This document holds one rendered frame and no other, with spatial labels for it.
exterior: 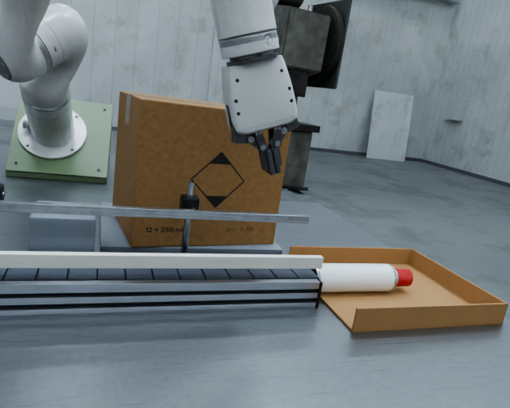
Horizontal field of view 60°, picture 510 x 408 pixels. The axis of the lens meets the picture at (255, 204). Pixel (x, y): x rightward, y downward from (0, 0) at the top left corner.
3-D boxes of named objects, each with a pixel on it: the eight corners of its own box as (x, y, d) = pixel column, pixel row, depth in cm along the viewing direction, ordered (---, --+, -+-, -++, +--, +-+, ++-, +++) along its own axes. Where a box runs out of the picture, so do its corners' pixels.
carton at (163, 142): (129, 248, 82) (141, 98, 75) (111, 210, 103) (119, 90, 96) (274, 244, 95) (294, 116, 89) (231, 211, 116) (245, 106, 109)
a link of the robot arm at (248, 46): (267, 31, 68) (271, 52, 69) (212, 43, 66) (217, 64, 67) (288, 27, 60) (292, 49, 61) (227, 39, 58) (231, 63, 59)
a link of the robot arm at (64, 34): (10, 91, 116) (-10, 18, 96) (65, 57, 126) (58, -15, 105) (44, 119, 115) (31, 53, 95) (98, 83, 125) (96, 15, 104)
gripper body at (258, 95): (274, 45, 68) (286, 117, 72) (210, 58, 66) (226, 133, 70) (293, 42, 61) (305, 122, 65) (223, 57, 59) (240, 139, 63)
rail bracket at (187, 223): (179, 285, 74) (189, 189, 70) (172, 267, 81) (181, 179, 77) (197, 285, 75) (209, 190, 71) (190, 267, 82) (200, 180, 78)
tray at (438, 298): (352, 333, 67) (357, 308, 66) (286, 264, 91) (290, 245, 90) (502, 325, 77) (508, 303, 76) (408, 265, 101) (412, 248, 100)
